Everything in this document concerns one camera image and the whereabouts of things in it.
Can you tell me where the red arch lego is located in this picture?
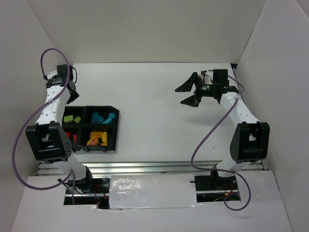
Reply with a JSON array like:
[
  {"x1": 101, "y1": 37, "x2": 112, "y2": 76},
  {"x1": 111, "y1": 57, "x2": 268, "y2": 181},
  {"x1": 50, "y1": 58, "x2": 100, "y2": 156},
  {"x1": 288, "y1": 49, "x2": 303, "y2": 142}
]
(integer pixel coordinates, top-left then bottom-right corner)
[{"x1": 73, "y1": 134, "x2": 77, "y2": 143}]

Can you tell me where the orange printed lego brick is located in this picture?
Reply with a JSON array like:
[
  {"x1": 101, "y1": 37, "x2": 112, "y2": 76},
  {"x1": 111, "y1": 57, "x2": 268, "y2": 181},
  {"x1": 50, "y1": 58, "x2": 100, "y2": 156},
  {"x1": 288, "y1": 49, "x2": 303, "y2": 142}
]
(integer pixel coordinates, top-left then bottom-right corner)
[{"x1": 87, "y1": 137, "x2": 99, "y2": 146}]

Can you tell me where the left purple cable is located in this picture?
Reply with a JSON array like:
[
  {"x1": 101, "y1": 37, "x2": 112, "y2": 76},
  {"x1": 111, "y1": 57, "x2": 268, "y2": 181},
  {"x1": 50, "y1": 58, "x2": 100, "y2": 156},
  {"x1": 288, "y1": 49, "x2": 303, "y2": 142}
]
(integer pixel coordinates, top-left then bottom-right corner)
[{"x1": 11, "y1": 48, "x2": 78, "y2": 206}]

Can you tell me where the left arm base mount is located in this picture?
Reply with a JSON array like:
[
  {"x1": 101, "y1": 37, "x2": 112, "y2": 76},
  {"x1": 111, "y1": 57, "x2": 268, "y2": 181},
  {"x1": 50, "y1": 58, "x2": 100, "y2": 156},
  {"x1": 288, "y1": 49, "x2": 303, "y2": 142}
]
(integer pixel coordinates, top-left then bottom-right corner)
[{"x1": 63, "y1": 178, "x2": 111, "y2": 210}]

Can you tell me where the orange L-shaped lego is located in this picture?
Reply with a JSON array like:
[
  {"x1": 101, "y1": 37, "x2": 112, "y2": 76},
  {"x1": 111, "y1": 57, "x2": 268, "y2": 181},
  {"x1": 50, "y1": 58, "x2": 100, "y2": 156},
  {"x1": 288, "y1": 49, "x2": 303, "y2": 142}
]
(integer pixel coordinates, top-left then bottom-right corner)
[{"x1": 90, "y1": 131, "x2": 103, "y2": 139}]

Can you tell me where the small lime lego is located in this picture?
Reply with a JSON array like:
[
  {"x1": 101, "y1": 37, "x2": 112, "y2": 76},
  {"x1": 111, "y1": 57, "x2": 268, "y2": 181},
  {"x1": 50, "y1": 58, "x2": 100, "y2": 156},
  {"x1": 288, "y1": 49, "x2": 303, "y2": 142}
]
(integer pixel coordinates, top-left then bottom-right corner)
[{"x1": 73, "y1": 116, "x2": 81, "y2": 124}]

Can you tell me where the black compartment tray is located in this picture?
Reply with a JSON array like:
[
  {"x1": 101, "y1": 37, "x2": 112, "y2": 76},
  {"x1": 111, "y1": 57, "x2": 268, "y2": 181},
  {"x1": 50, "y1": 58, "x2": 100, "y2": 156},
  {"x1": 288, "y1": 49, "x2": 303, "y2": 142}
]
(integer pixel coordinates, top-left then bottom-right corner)
[{"x1": 62, "y1": 106, "x2": 120, "y2": 152}]

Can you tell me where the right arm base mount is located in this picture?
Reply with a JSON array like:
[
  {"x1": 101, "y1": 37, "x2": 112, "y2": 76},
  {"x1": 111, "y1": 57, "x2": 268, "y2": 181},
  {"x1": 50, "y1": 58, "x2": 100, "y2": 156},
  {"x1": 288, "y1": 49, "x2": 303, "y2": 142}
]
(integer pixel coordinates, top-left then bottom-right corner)
[{"x1": 190, "y1": 175, "x2": 240, "y2": 203}]

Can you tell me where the aluminium front rail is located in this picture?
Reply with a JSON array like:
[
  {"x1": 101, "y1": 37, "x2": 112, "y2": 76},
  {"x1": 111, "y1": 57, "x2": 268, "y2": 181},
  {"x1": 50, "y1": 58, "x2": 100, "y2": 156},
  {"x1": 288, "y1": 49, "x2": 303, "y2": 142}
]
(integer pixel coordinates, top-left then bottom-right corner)
[{"x1": 36, "y1": 161, "x2": 264, "y2": 176}]

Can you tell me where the yellow lego brick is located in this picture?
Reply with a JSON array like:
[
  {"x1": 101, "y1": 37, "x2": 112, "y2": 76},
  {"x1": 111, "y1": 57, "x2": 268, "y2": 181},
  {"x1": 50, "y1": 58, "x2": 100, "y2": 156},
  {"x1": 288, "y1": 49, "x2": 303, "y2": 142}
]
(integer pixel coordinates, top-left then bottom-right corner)
[{"x1": 100, "y1": 131, "x2": 108, "y2": 146}]

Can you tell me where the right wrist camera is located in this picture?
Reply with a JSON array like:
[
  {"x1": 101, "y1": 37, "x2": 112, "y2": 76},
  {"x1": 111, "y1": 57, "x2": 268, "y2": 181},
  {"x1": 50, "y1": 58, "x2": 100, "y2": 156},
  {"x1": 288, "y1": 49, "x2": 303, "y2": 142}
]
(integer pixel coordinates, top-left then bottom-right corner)
[{"x1": 198, "y1": 70, "x2": 213, "y2": 83}]

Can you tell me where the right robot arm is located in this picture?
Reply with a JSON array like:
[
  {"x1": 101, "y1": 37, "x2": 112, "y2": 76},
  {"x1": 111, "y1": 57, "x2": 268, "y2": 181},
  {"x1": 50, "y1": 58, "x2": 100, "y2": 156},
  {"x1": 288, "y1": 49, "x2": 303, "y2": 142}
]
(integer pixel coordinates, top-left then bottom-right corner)
[{"x1": 175, "y1": 69, "x2": 270, "y2": 178}]

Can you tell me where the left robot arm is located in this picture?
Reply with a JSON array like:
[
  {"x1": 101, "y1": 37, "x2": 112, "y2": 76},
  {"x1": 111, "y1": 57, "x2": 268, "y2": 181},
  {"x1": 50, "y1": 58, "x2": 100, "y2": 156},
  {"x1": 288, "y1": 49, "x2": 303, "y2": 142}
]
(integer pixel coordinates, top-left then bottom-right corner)
[{"x1": 26, "y1": 64, "x2": 93, "y2": 193}]

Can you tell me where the green lego brick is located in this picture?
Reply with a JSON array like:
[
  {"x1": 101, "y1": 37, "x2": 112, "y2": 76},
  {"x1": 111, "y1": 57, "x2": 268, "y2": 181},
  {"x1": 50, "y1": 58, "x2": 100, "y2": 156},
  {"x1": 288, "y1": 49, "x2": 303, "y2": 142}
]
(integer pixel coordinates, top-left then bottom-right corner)
[{"x1": 63, "y1": 115, "x2": 73, "y2": 123}]

